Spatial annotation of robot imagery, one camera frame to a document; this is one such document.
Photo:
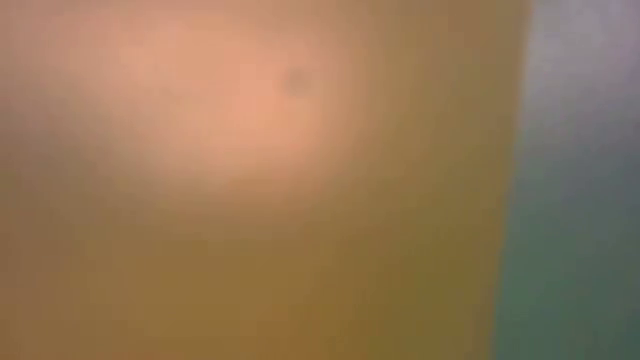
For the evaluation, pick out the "yellow translucent plastic bin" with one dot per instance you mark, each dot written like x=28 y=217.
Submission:
x=250 y=200

